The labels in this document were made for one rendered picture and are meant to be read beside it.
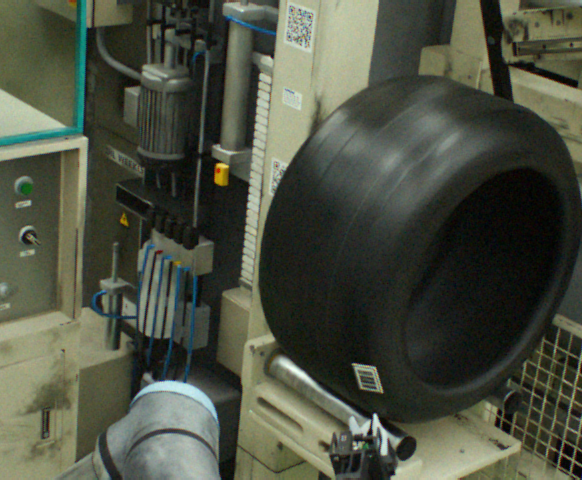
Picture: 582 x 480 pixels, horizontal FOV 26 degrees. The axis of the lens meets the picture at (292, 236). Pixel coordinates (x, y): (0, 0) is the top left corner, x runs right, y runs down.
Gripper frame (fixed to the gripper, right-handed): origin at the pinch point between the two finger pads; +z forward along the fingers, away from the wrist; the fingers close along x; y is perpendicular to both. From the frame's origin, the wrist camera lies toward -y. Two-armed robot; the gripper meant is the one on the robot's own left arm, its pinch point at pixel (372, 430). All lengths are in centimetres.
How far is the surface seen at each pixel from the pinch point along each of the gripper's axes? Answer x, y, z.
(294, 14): 8, 50, 54
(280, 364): 22.2, -7.0, 31.8
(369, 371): -0.2, 6.0, 7.1
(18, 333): 69, 8, 31
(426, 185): -14.2, 31.4, 17.7
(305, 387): 17.1, -9.0, 26.3
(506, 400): -16.6, -21.6, 32.4
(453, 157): -18.5, 33.2, 22.2
